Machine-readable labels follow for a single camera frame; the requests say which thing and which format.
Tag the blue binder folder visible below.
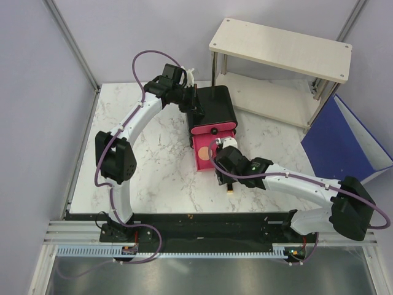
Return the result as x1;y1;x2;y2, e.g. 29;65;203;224
302;95;392;184

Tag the peach makeup sponge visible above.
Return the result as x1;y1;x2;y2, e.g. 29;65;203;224
198;146;209;161

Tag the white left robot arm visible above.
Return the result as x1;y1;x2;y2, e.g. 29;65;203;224
94;82;198;242

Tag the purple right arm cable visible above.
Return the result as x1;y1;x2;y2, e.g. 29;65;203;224
208;138;391;267

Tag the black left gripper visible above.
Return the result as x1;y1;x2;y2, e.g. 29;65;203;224
173;85;204;117

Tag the white two-tier shelf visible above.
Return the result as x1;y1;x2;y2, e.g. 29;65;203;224
209;18;352;132

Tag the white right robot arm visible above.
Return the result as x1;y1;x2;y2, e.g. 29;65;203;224
214;146;375;242

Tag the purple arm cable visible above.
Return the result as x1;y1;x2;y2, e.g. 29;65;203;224
208;138;391;267
56;50;182;280

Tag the black drawer cabinet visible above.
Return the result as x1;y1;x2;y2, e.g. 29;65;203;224
186;85;238;136

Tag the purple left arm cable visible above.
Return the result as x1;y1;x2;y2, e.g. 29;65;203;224
56;50;182;280

